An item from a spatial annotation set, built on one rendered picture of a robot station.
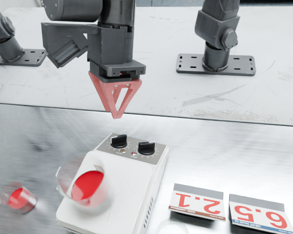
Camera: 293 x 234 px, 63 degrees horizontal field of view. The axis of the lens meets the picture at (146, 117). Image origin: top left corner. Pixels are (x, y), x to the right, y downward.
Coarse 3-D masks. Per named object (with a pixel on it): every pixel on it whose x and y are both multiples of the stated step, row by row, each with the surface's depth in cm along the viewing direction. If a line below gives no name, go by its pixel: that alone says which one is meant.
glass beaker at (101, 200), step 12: (72, 156) 32; (84, 156) 32; (96, 156) 32; (60, 168) 31; (72, 168) 33; (84, 168) 35; (96, 168) 35; (60, 180) 31; (72, 180) 34; (108, 180) 32; (60, 192) 29; (96, 192) 29; (108, 192) 32; (84, 204) 30; (96, 204) 31; (108, 204) 34
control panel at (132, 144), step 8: (128, 136) 49; (104, 144) 46; (128, 144) 46; (136, 144) 47; (160, 144) 47; (112, 152) 44; (120, 152) 44; (128, 152) 44; (136, 152) 44; (160, 152) 45; (144, 160) 42; (152, 160) 42
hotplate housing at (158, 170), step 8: (104, 152) 43; (168, 152) 47; (136, 160) 42; (160, 160) 43; (152, 168) 40; (160, 168) 42; (152, 176) 39; (160, 176) 44; (152, 184) 39; (152, 192) 38; (144, 200) 37; (152, 200) 40; (144, 208) 37; (152, 208) 42; (144, 216) 36; (64, 224) 37; (136, 224) 35; (144, 224) 37; (72, 232) 40; (80, 232) 36; (88, 232) 36; (136, 232) 35; (144, 232) 39
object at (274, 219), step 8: (232, 208) 40; (240, 208) 40; (248, 208) 40; (256, 208) 41; (240, 216) 38; (248, 216) 38; (256, 216) 38; (264, 216) 39; (272, 216) 39; (280, 216) 39; (264, 224) 37; (272, 224) 37; (280, 224) 37; (288, 224) 37
